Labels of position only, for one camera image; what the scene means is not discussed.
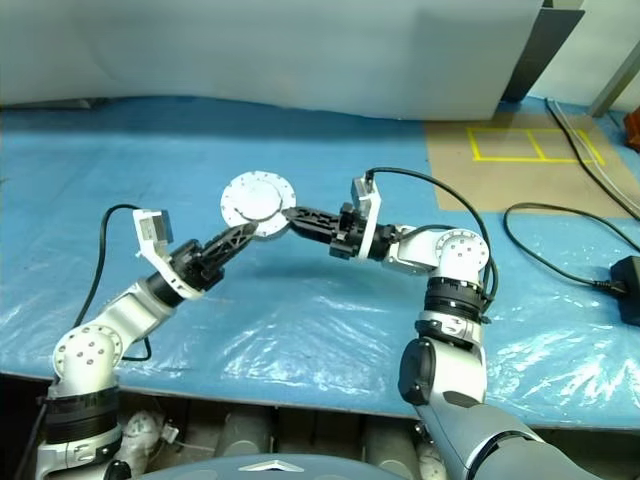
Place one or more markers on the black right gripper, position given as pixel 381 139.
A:
pixel 347 240

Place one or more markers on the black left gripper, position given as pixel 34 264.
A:
pixel 195 270

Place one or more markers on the silver round motor housing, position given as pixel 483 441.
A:
pixel 255 200

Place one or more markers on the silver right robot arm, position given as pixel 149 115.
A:
pixel 450 360

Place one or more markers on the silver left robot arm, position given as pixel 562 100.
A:
pixel 90 350

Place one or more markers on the blue plastic table sheet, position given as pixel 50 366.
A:
pixel 300 150

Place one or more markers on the grey rounded cylinder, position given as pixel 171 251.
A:
pixel 390 445
pixel 247 432

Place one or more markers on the white backdrop board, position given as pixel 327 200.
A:
pixel 250 50

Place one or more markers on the brown cardboard sheet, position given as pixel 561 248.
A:
pixel 500 185

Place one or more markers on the small white connector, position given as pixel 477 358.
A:
pixel 170 434

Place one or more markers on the mottled white wrapped cylinder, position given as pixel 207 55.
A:
pixel 142 440

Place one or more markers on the yellow tape rectangle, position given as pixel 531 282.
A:
pixel 525 160

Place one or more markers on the grey-blue robot torso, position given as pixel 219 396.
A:
pixel 270 470

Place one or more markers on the black power adapter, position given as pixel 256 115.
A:
pixel 627 290

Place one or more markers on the brown wooden box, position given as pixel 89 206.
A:
pixel 632 130

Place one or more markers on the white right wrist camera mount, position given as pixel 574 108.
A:
pixel 372 220

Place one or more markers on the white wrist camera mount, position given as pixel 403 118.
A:
pixel 372 220
pixel 150 250

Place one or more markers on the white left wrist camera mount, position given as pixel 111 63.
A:
pixel 150 250

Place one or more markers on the grey backdrop base rail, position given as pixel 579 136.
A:
pixel 50 104

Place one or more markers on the dark grey post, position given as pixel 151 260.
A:
pixel 542 50

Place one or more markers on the light grey metal bracket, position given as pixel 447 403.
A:
pixel 562 4

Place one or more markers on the grey metal frame beam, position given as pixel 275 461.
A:
pixel 617 80

